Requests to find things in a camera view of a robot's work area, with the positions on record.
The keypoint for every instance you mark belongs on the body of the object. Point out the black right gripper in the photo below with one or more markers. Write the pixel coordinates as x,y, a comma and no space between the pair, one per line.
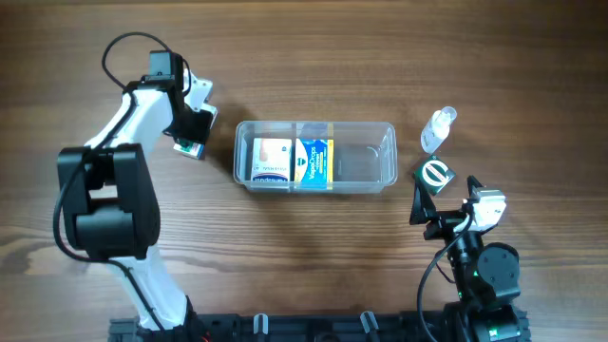
446,223

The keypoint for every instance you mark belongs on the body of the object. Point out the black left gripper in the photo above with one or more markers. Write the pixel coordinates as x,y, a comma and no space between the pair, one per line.
199,126

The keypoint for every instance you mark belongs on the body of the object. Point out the green round-label box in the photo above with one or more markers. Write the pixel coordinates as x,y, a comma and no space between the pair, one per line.
434,174

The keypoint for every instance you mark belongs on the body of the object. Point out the white green medicine box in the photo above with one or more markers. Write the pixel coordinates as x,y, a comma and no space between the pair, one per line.
195,150

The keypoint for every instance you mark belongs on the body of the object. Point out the small clear plastic bottle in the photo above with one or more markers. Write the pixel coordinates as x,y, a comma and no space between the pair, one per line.
437,128

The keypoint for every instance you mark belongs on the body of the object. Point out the white Hansaplast plaster box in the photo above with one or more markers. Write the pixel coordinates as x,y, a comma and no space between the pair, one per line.
271,160

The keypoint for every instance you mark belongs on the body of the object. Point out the clear plastic container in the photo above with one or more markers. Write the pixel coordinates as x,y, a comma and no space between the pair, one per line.
365,154

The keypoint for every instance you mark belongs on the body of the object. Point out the blue yellow cough drops bag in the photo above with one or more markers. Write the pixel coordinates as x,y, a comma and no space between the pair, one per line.
313,163

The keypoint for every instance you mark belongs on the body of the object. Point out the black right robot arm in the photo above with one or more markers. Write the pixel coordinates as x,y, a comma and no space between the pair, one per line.
486,276

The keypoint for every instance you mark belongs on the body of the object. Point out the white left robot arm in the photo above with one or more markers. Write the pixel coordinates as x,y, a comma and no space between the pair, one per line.
107,211

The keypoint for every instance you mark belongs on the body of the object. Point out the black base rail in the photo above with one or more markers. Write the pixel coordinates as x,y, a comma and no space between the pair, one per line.
332,327

